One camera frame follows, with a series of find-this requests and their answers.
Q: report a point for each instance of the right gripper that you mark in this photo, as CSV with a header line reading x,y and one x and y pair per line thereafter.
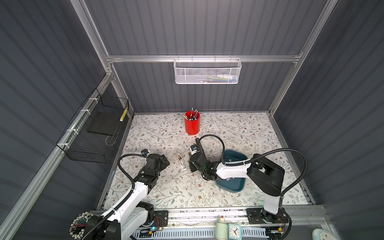
x,y
192,168

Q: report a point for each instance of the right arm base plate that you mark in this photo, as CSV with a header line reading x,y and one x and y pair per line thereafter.
x,y
260,216

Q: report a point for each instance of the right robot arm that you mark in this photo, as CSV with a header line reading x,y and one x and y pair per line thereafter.
x,y
267,175

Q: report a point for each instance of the jar of pencils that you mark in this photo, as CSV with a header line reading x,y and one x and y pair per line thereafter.
x,y
77,227

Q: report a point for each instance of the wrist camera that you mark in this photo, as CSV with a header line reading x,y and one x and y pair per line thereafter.
x,y
145,152
194,149

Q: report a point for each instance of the pale round object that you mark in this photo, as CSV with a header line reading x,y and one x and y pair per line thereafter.
x,y
321,234

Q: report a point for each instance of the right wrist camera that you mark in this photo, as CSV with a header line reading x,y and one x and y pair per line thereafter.
x,y
194,149

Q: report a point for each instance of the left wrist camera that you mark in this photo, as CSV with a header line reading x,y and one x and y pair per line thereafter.
x,y
145,152

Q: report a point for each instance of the white glue bottle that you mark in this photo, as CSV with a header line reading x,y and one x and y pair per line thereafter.
x,y
221,229

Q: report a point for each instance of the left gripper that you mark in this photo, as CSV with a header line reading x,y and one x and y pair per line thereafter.
x,y
162,165

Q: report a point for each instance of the yellow marker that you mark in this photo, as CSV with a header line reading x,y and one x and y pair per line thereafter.
x,y
123,115

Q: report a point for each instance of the black wire basket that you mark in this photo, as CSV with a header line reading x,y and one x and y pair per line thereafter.
x,y
79,145

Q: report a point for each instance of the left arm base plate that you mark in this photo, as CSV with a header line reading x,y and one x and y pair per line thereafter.
x,y
156,218

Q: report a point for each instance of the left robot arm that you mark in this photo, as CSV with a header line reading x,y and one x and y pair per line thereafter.
x,y
130,211

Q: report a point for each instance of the pink eraser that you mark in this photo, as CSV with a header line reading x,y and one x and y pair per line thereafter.
x,y
181,161

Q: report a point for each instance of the white wire mesh basket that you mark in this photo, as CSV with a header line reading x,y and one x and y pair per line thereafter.
x,y
207,71

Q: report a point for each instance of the red pencil cup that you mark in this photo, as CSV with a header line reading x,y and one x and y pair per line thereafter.
x,y
192,122

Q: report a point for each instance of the small teal clock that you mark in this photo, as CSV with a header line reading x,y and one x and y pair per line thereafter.
x,y
234,232

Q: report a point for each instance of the black notebook in basket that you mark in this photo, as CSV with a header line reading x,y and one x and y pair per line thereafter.
x,y
107,124

